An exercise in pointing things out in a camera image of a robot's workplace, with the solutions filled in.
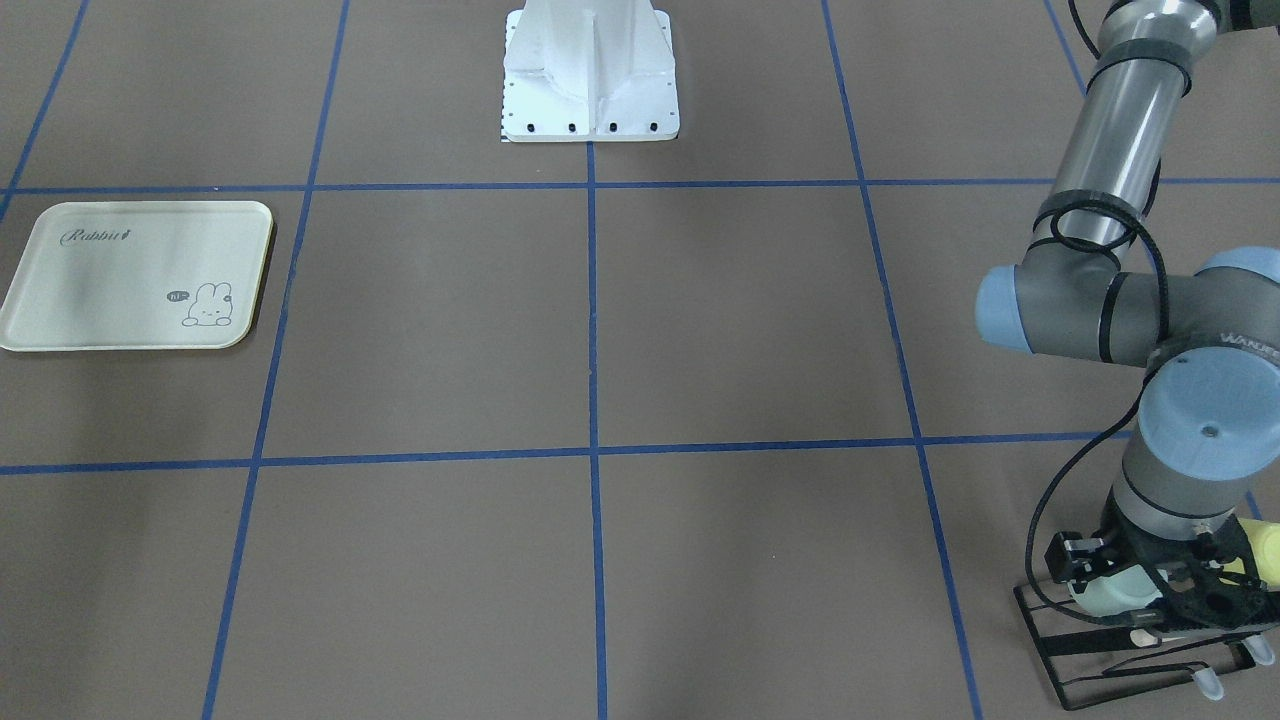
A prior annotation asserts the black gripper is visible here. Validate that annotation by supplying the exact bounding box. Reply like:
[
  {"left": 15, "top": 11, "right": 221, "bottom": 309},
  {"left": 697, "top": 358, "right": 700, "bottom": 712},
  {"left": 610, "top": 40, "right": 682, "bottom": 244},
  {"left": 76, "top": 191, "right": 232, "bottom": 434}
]
[{"left": 1044, "top": 505, "right": 1266, "bottom": 632}]

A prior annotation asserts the blue tape line lengthwise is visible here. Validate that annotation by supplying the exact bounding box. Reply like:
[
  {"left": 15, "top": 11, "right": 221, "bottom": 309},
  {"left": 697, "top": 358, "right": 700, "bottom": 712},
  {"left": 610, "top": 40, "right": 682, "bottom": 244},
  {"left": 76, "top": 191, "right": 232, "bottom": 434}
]
[{"left": 585, "top": 142, "right": 611, "bottom": 719}]

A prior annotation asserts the yellow cup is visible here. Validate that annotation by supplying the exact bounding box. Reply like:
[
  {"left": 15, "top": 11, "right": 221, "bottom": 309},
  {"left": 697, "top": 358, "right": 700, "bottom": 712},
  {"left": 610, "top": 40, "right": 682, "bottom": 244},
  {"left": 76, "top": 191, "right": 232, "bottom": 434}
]
[{"left": 1233, "top": 516, "right": 1279, "bottom": 592}]

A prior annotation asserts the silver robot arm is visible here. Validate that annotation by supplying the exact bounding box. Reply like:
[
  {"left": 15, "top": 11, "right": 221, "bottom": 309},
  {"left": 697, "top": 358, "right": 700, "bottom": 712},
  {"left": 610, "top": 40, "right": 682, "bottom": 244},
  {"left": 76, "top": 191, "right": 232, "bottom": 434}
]
[{"left": 975, "top": 1, "right": 1277, "bottom": 633}]

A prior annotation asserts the black wire cup rack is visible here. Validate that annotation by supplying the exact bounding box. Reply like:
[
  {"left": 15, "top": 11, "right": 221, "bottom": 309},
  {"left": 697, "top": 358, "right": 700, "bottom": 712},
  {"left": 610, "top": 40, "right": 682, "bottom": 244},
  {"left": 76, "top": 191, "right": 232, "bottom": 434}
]
[{"left": 1012, "top": 585, "right": 1277, "bottom": 711}]

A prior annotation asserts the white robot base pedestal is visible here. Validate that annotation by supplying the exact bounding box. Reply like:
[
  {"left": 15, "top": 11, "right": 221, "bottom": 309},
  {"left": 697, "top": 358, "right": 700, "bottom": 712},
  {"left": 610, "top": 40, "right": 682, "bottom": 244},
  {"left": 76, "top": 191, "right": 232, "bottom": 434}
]
[{"left": 500, "top": 1, "right": 681, "bottom": 143}]

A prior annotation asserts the pale green cup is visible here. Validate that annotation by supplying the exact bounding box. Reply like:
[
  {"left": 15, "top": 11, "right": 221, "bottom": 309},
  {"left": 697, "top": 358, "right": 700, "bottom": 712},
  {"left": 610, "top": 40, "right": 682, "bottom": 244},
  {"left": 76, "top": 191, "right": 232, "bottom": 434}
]
[{"left": 1068, "top": 565, "right": 1164, "bottom": 618}]

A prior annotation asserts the cream rabbit tray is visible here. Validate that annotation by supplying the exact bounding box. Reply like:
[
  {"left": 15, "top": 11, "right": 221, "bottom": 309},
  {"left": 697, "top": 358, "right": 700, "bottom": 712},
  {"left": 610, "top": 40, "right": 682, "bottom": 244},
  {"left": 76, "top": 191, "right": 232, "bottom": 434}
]
[{"left": 3, "top": 201, "right": 275, "bottom": 354}]

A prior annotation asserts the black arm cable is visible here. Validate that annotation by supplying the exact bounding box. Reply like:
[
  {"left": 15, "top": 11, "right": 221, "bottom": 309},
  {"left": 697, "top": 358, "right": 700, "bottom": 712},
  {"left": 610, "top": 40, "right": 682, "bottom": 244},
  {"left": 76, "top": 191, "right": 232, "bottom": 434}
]
[{"left": 1027, "top": 190, "right": 1172, "bottom": 612}]

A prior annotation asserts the blue tape line crosswise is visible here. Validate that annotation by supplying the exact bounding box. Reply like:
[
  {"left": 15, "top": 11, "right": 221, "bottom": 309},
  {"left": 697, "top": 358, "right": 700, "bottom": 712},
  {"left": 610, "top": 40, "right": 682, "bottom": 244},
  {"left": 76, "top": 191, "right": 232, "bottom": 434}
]
[{"left": 1, "top": 432, "right": 1092, "bottom": 477}]

